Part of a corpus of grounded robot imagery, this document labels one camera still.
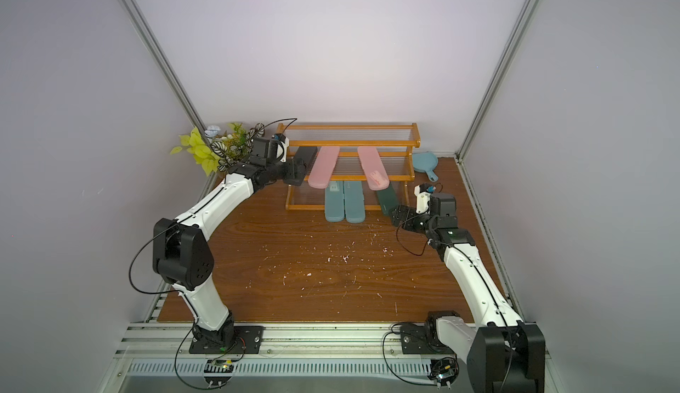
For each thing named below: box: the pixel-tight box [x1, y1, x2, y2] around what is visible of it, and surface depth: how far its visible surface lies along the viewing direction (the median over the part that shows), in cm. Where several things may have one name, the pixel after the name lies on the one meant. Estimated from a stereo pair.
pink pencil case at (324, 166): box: [308, 146, 340, 190], surface depth 97 cm
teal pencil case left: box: [324, 180, 345, 223], surface depth 102 cm
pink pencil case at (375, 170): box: [357, 146, 391, 192], surface depth 95 cm
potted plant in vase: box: [170, 123, 266, 177], surface depth 93 cm
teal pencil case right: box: [343, 180, 366, 224], surface depth 103 cm
